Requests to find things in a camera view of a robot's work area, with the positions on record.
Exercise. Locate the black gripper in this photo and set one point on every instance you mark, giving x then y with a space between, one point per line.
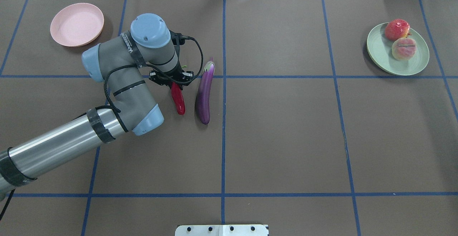
174 76

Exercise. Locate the red chili pepper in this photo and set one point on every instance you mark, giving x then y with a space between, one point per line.
176 93

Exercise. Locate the purple eggplant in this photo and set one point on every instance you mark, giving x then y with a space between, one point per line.
202 104

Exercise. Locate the yellow pink peach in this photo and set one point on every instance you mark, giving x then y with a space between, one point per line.
404 49

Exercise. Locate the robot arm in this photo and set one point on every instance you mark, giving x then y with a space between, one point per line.
48 121

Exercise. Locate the pink plate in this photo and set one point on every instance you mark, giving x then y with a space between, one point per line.
77 25

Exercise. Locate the light green plate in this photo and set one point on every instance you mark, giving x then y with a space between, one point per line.
379 50

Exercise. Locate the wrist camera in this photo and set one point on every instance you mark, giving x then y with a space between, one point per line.
178 39

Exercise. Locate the white camera stand base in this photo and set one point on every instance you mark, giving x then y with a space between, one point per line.
223 230

